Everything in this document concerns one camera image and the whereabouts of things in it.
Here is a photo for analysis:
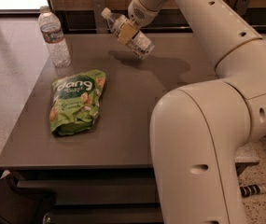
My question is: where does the clear water bottle red label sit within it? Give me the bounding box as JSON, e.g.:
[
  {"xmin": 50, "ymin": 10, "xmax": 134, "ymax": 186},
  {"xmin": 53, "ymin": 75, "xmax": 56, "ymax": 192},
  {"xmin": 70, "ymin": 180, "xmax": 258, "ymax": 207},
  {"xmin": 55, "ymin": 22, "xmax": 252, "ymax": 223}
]
[{"xmin": 38, "ymin": 6, "xmax": 71, "ymax": 68}]

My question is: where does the metal wall bracket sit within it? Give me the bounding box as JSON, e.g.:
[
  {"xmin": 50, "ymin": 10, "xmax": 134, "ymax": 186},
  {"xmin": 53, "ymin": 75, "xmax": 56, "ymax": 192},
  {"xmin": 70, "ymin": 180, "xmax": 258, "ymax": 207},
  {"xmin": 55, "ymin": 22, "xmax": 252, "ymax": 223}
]
[
  {"xmin": 233, "ymin": 0, "xmax": 251, "ymax": 16},
  {"xmin": 92, "ymin": 0, "xmax": 107, "ymax": 34}
]

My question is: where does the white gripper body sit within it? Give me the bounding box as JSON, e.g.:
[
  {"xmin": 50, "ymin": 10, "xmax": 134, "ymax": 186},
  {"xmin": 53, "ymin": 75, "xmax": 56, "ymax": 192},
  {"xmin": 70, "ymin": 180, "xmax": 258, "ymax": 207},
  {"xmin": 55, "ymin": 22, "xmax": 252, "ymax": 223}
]
[{"xmin": 128, "ymin": 0, "xmax": 158, "ymax": 27}]

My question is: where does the dark brown chair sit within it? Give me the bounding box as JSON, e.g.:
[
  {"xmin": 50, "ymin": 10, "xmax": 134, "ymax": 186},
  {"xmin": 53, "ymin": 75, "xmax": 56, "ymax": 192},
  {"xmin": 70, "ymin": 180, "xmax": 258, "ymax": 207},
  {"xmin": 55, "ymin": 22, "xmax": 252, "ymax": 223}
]
[{"xmin": 0, "ymin": 175, "xmax": 56, "ymax": 224}]

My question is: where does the right metal wall bracket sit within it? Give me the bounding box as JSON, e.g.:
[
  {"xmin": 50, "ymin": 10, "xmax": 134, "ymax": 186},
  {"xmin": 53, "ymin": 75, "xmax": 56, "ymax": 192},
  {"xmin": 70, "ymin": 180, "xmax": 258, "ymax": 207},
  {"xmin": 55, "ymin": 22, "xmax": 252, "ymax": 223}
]
[{"xmin": 233, "ymin": 0, "xmax": 251, "ymax": 16}]

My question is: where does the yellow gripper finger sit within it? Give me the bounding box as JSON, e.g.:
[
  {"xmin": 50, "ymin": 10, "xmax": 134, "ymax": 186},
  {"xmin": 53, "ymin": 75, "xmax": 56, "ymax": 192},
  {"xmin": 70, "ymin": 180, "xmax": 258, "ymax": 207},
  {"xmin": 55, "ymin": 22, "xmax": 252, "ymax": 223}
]
[{"xmin": 118, "ymin": 21, "xmax": 138, "ymax": 45}]

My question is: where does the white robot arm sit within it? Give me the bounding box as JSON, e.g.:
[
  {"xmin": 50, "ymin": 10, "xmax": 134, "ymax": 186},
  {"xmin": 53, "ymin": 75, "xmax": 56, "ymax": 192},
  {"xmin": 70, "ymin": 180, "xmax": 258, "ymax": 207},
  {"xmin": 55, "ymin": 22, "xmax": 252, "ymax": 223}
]
[{"xmin": 128, "ymin": 0, "xmax": 266, "ymax": 224}]

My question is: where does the clear bottle with white label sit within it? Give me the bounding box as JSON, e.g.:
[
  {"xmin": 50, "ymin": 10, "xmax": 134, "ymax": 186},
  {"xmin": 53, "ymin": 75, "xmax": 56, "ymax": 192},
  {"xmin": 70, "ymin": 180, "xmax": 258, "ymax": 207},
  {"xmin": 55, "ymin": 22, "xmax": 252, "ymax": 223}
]
[{"xmin": 101, "ymin": 7, "xmax": 154, "ymax": 59}]

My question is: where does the left metal wall bracket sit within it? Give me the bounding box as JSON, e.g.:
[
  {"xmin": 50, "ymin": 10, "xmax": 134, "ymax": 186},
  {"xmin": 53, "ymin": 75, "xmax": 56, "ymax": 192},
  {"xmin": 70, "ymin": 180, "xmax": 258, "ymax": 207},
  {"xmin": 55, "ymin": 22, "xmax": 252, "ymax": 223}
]
[{"xmin": 92, "ymin": 0, "xmax": 107, "ymax": 34}]

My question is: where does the green snack bag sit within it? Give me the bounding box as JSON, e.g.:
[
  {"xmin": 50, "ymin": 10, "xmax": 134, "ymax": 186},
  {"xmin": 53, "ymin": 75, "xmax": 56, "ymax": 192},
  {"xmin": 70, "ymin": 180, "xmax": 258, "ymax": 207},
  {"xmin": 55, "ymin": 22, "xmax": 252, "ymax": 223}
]
[{"xmin": 49, "ymin": 70, "xmax": 105, "ymax": 136}]

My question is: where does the white power strip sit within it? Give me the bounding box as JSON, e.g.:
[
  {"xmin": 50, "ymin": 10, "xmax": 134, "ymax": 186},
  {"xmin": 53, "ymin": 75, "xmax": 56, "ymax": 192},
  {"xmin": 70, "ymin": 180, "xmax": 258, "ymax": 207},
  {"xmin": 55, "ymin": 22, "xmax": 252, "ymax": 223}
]
[{"xmin": 240, "ymin": 183, "xmax": 266, "ymax": 198}]

